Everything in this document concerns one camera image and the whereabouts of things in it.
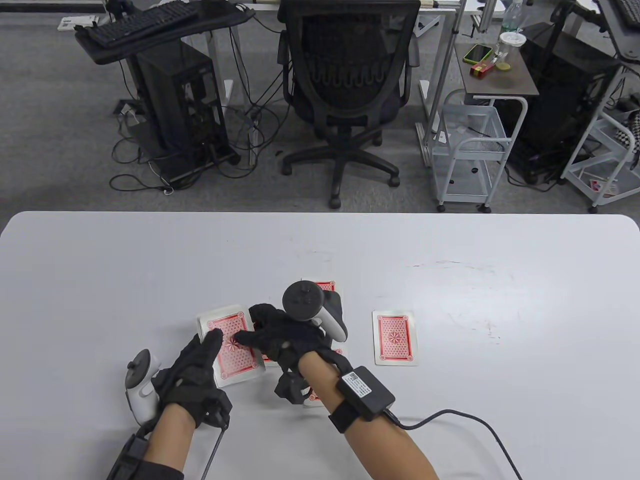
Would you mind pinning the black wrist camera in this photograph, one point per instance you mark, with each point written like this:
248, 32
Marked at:
292, 390
215, 410

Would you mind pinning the black mesh office chair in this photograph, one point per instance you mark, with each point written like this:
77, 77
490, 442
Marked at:
350, 125

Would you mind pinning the black wrist sensor box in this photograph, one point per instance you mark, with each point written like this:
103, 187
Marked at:
365, 392

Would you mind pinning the black keyboard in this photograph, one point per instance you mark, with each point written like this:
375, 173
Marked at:
630, 12
140, 22

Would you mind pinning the clear plastic water bottle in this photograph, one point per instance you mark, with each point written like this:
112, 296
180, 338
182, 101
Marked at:
512, 17

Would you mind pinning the white flat plate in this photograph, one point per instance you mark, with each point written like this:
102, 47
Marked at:
77, 22

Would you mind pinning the black computer tower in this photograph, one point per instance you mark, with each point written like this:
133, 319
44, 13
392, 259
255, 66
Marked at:
175, 95
560, 100

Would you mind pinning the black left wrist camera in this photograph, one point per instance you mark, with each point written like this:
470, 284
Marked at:
215, 410

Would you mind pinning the green-edged smartphone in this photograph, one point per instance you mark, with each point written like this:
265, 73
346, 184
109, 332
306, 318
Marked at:
477, 52

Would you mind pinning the white metal cart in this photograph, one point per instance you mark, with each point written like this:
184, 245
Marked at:
482, 156
582, 187

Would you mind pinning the brown side table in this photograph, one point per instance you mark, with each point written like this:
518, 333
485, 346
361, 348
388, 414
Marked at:
520, 82

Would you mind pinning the black white right hand controller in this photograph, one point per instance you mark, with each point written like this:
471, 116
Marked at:
302, 300

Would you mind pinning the black stand base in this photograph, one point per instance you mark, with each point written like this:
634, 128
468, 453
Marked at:
200, 167

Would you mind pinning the person's right forearm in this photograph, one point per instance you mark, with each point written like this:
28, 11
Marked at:
380, 450

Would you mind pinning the small red box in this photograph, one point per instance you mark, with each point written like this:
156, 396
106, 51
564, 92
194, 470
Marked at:
481, 70

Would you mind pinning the white desk leg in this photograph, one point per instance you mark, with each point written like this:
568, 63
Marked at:
215, 65

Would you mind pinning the white left hand controller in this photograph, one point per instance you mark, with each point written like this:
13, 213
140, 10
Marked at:
140, 405

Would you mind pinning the red white card pack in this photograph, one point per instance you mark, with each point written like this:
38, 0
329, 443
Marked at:
602, 187

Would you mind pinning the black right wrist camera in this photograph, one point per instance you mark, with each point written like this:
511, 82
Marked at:
292, 390

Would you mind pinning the person's left hand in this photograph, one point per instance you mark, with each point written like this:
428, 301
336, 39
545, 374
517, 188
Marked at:
187, 382

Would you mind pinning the deck of red-backed cards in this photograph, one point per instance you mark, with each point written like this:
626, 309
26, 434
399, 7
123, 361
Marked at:
227, 322

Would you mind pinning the aluminium frame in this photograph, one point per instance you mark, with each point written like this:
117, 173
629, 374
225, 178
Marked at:
446, 65

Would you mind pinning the person's right hand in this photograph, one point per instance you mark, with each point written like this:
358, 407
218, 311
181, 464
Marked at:
285, 340

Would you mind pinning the clear lidded jar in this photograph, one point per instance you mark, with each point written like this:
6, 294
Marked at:
510, 50

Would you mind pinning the black white checkered board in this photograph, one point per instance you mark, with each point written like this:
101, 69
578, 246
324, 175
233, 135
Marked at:
631, 132

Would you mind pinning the black left forearm sensor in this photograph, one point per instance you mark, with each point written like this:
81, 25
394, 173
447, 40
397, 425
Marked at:
130, 457

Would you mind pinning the person's left forearm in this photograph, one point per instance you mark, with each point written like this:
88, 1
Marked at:
170, 435

